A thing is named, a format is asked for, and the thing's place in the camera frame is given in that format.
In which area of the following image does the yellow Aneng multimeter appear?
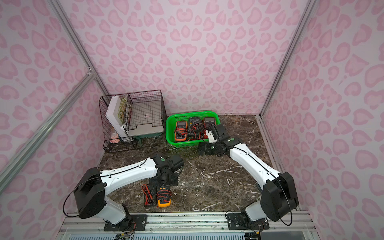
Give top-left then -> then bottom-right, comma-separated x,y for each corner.
156,187 -> 172,208

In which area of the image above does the green plastic basket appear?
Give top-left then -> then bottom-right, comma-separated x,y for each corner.
166,111 -> 221,148

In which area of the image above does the red Aneng large multimeter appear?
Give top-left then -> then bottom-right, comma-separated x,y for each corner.
202,117 -> 216,138

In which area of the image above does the small green multimeter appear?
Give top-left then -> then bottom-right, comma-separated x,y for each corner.
198,142 -> 216,156

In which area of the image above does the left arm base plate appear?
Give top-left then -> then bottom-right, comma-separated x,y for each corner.
104,214 -> 148,232

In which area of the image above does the orange Victor multimeter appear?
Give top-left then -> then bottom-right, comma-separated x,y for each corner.
174,121 -> 188,142

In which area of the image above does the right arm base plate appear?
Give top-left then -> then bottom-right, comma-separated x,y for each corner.
225,211 -> 270,232

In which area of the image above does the black wire basket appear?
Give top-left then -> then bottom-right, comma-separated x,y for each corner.
99,90 -> 167,153

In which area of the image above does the small black multimeter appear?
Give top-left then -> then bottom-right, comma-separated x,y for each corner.
141,184 -> 157,208

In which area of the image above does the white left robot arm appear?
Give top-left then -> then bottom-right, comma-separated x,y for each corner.
72,154 -> 184,229

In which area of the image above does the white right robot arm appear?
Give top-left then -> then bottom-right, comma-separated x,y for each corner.
199,124 -> 299,230

